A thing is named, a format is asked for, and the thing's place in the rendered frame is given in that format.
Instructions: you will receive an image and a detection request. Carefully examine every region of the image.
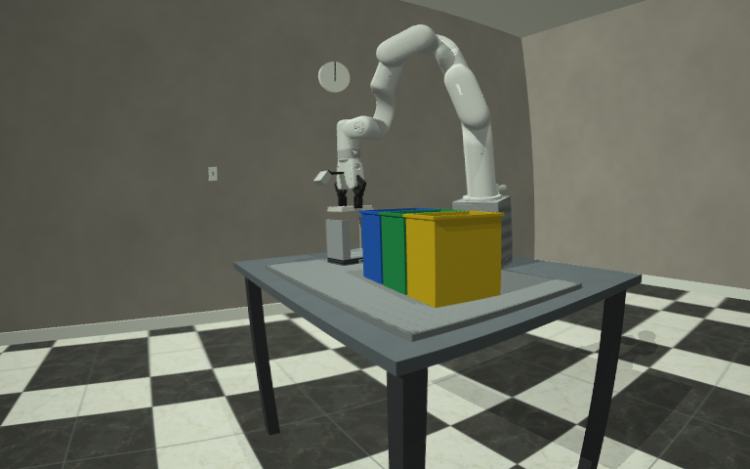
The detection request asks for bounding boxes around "green open bin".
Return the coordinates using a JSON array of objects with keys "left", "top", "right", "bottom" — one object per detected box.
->
[{"left": 378, "top": 209, "right": 466, "bottom": 295}]

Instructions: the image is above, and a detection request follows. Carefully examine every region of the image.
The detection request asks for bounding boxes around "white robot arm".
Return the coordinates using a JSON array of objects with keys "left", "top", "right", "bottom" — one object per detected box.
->
[{"left": 337, "top": 24, "right": 507, "bottom": 201}]

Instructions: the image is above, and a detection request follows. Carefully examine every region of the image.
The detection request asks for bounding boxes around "yellow bin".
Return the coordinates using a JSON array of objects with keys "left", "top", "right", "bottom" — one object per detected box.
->
[{"left": 402, "top": 211, "right": 505, "bottom": 308}]

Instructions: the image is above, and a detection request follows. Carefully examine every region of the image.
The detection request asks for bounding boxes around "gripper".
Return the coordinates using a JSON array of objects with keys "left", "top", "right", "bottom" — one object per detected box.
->
[{"left": 334, "top": 157, "right": 366, "bottom": 208}]

